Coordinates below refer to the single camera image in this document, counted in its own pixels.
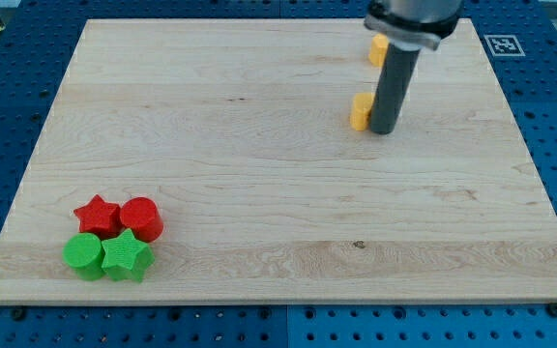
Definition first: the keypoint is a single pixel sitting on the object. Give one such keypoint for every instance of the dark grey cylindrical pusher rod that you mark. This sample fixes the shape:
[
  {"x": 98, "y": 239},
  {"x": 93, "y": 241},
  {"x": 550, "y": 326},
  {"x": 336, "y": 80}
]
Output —
[{"x": 391, "y": 90}]

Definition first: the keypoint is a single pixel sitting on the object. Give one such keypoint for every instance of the yellow heart block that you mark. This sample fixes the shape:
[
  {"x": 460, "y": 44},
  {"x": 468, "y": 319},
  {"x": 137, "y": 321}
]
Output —
[{"x": 360, "y": 111}]

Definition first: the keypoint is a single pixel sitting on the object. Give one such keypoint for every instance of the yellow block at rear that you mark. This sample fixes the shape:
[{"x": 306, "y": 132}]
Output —
[{"x": 378, "y": 50}]

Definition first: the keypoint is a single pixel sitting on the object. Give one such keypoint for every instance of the white fiducial marker tag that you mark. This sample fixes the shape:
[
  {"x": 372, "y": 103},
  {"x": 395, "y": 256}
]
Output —
[{"x": 504, "y": 45}]

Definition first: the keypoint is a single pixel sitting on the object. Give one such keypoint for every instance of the light wooden board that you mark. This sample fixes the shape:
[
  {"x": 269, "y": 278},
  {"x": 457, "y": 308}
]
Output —
[{"x": 239, "y": 131}]

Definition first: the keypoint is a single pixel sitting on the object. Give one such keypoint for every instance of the red cylinder block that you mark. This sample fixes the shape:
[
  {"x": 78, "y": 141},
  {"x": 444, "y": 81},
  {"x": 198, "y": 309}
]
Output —
[{"x": 142, "y": 216}]

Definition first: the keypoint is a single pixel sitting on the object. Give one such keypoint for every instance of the green star block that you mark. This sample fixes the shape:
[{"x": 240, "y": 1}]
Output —
[{"x": 126, "y": 257}]

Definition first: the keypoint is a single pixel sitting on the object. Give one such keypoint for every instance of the red star block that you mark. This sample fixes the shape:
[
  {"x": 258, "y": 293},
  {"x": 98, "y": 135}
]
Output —
[{"x": 99, "y": 217}]

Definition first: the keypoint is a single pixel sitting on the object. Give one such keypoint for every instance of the green cylinder block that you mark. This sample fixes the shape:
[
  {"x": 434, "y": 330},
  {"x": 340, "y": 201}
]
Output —
[{"x": 84, "y": 254}]

